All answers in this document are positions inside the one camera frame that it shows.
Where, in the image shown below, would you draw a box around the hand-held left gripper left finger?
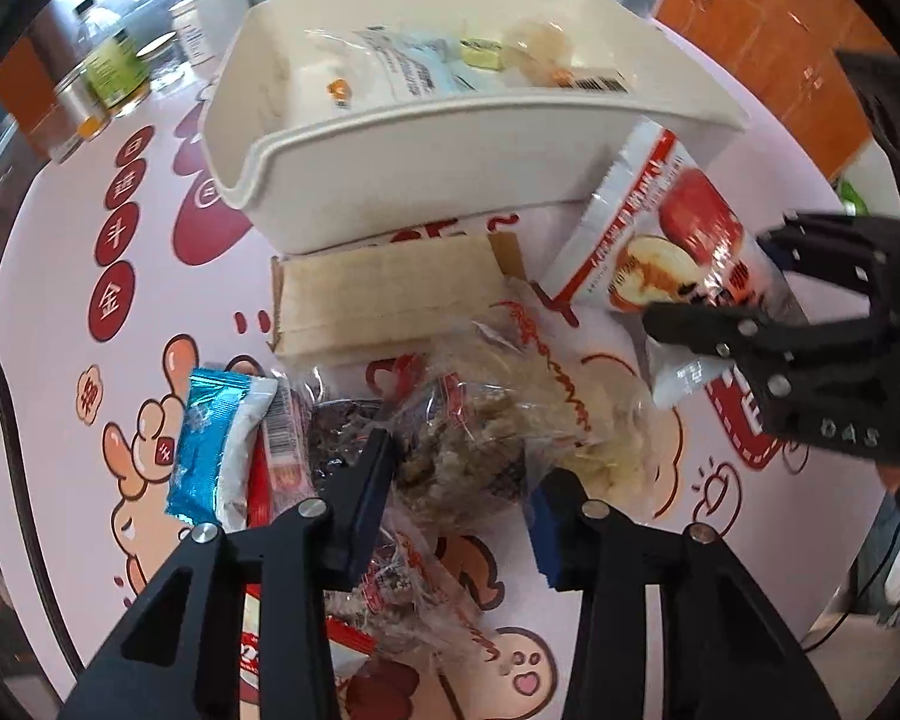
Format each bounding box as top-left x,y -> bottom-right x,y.
60,424 -> 402,720

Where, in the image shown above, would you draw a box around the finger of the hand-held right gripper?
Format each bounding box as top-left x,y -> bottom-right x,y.
757,211 -> 900,299
643,302 -> 900,395

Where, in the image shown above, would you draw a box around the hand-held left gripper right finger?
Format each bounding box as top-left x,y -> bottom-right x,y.
529,467 -> 833,720

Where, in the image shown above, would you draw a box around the clear packet dark nuts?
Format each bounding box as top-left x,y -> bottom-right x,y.
300,360 -> 541,533

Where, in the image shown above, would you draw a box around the red apple chips packet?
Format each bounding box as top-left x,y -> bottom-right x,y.
546,118 -> 807,410

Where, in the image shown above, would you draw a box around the blue snack packet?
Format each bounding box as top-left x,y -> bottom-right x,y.
165,367 -> 280,530

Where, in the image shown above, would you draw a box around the beige wafer packet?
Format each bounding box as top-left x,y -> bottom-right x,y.
268,231 -> 530,372

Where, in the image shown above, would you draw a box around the clear packet white puffs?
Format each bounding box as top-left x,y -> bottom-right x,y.
502,15 -> 638,95

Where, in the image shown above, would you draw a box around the white plastic bin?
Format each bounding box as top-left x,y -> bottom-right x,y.
199,0 -> 751,254

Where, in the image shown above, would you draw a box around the small green snack packet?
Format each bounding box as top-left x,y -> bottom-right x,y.
457,36 -> 505,68

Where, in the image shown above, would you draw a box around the clear packets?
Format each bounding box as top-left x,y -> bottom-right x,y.
304,26 -> 526,102

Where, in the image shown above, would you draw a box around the red white snack packet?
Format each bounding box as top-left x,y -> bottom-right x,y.
225,388 -> 380,720

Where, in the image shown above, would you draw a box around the clear red print snack packet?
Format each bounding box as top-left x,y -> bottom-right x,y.
322,525 -> 511,661

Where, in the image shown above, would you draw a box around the clear packet pale chips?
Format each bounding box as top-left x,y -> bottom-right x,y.
472,277 -> 683,526

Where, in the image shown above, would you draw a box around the small glass jar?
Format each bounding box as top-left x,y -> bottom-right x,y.
136,34 -> 188,91

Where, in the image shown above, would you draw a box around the metal can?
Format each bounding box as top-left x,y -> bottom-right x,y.
49,71 -> 113,162

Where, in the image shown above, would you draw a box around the white pill bottle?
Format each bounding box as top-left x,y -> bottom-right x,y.
169,0 -> 215,68

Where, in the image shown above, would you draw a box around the clear bottle green label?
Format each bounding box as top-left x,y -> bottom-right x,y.
71,0 -> 153,117

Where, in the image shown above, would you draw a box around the wooden wall cabinet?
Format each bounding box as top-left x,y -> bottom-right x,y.
656,0 -> 878,181

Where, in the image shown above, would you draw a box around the black cable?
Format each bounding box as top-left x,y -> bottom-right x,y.
0,315 -> 83,676

